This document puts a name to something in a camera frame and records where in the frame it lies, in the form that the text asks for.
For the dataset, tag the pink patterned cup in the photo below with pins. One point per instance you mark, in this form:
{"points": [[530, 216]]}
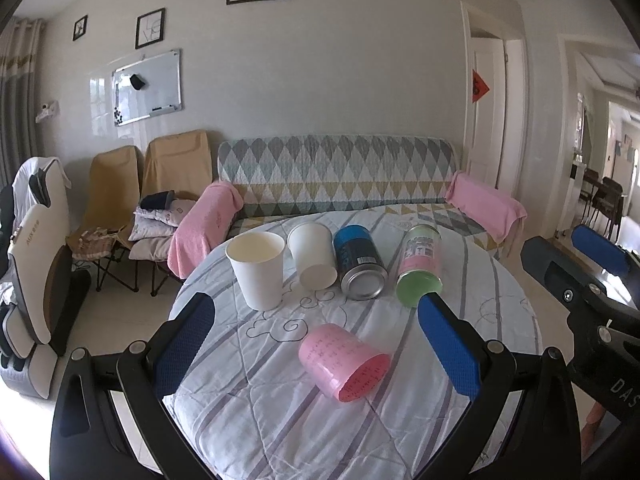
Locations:
{"points": [[332, 355]]}

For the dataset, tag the diamond patterned sofa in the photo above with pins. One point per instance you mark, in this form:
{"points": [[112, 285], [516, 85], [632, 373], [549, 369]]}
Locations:
{"points": [[330, 175]]}

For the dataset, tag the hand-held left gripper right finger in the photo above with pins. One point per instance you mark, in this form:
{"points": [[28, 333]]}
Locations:
{"points": [[447, 352]]}

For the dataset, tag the tiny black picture frame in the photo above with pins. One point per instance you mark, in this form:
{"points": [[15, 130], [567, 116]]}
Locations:
{"points": [[80, 27]]}

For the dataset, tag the small white paper cup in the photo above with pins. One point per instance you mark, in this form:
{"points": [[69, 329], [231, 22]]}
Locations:
{"points": [[312, 255]]}

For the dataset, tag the dark dining chairs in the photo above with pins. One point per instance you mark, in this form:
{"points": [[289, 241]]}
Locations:
{"points": [[605, 200]]}

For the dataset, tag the blue metal can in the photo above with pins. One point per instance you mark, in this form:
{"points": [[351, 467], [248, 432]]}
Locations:
{"points": [[357, 260]]}

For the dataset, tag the dark folded cloth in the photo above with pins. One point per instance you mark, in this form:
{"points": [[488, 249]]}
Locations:
{"points": [[156, 200]]}

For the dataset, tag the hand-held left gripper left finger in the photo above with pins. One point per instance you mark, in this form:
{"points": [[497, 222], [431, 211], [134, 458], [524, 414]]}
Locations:
{"points": [[186, 340]]}

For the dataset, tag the red diamond door sticker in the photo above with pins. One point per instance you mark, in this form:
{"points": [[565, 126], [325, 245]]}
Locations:
{"points": [[481, 87]]}

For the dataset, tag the wall whiteboard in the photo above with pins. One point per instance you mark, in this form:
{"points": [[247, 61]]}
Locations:
{"points": [[150, 85]]}

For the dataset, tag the stack of pale cushions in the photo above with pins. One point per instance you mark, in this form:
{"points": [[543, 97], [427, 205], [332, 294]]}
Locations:
{"points": [[157, 225]]}

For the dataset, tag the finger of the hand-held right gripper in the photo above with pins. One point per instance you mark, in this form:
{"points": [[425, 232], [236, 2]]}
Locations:
{"points": [[597, 250], [546, 261]]}

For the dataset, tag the grey curtain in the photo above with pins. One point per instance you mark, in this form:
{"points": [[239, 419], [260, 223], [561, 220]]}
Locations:
{"points": [[17, 100]]}

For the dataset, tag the large white paper cup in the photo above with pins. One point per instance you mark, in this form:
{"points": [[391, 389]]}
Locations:
{"points": [[257, 275]]}

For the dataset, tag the black whiteboard eraser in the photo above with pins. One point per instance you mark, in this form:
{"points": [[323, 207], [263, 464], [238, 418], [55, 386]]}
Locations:
{"points": [[136, 82]]}

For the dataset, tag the beige folding chair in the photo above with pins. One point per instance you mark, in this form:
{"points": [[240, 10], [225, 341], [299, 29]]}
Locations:
{"points": [[107, 185], [177, 165]]}

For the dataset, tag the pink towel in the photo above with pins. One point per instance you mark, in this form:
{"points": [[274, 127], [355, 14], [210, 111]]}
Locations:
{"points": [[200, 230], [487, 205]]}

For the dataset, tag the woven bag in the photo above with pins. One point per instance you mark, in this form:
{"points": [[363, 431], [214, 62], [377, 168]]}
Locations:
{"points": [[95, 245]]}

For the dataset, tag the medium black picture frame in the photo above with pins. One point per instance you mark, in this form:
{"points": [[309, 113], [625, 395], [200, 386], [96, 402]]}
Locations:
{"points": [[150, 28]]}

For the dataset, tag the white door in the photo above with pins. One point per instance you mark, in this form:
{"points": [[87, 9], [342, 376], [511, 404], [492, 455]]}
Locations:
{"points": [[487, 110]]}

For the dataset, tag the striped quilted table cloth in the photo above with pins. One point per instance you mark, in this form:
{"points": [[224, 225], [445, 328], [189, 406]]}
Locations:
{"points": [[280, 410]]}

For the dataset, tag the white massage chair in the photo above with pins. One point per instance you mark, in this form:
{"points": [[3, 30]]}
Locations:
{"points": [[35, 260]]}

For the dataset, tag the green and pink bottle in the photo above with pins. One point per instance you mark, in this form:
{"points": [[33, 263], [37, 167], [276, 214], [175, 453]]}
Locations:
{"points": [[420, 265]]}

